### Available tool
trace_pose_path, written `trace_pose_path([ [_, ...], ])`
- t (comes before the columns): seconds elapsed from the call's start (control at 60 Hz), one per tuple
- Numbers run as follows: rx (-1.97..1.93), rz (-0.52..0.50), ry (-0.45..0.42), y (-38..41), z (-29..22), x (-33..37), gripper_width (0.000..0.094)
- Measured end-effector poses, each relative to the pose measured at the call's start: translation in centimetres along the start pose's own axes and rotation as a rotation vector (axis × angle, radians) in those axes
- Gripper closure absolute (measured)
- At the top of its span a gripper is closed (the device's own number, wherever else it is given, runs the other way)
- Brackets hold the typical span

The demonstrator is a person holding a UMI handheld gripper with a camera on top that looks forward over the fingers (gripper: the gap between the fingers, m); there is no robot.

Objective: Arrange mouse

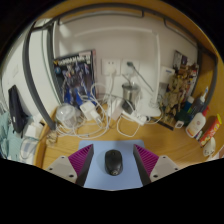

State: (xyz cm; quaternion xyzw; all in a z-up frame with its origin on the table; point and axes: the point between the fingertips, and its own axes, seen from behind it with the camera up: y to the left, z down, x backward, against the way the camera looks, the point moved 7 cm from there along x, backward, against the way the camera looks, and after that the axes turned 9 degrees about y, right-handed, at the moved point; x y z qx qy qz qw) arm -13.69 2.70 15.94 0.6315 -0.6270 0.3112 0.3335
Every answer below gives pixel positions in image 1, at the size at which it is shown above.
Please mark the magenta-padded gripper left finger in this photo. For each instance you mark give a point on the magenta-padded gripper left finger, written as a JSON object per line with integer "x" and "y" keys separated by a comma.
{"x": 81, "y": 160}

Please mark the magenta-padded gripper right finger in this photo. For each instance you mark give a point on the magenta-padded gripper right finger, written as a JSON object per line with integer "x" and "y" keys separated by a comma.
{"x": 146, "y": 160}

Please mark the black computer mouse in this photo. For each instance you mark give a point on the black computer mouse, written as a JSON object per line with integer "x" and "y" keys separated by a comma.
{"x": 114, "y": 161}

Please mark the light blue mouse pad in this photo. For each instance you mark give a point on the light blue mouse pad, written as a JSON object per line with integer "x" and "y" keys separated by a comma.
{"x": 100, "y": 166}

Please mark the white power strip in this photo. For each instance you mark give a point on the white power strip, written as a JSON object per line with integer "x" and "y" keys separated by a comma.
{"x": 136, "y": 117}

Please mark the clear plastic jar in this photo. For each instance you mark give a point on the clear plastic jar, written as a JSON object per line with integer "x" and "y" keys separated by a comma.
{"x": 66, "y": 115}

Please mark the small white square clock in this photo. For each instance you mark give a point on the small white square clock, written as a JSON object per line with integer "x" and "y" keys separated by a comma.
{"x": 179, "y": 124}

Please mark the small white charger plug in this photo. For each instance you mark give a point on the small white charger plug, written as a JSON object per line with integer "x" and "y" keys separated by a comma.
{"x": 88, "y": 110}

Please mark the dark green round container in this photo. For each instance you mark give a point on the dark green round container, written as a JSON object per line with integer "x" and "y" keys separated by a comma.
{"x": 184, "y": 117}

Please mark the black power adapter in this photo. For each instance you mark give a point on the black power adapter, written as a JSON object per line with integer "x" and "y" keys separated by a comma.
{"x": 127, "y": 106}

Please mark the white lotion bottle red cap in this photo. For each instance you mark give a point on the white lotion bottle red cap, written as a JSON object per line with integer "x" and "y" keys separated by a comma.
{"x": 196, "y": 125}

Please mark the large white charger block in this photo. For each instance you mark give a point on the large white charger block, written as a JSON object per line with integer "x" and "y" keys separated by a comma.
{"x": 114, "y": 108}

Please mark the white mug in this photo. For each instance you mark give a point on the white mug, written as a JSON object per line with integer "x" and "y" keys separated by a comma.
{"x": 209, "y": 147}

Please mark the metal cup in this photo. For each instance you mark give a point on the metal cup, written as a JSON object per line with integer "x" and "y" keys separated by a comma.
{"x": 130, "y": 91}

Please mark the bed with checked bedding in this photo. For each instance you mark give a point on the bed with checked bedding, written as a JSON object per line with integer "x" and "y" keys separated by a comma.
{"x": 11, "y": 143}

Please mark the dark bottle white nozzle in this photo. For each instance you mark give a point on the dark bottle white nozzle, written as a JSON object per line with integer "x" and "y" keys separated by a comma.
{"x": 198, "y": 105}

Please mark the blue robot model kit box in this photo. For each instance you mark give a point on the blue robot model kit box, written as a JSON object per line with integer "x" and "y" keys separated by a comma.
{"x": 74, "y": 80}

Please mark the black hanging bag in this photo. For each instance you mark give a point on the black hanging bag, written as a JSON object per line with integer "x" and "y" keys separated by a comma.
{"x": 16, "y": 110}

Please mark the colourful printed poster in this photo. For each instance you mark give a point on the colourful printed poster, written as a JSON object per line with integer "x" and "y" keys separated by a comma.
{"x": 181, "y": 60}

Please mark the white wall-mounted box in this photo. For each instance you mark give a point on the white wall-mounted box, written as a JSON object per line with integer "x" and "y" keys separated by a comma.
{"x": 167, "y": 74}

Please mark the grey metal frame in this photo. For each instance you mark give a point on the grey metal frame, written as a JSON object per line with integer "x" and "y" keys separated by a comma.
{"x": 31, "y": 83}

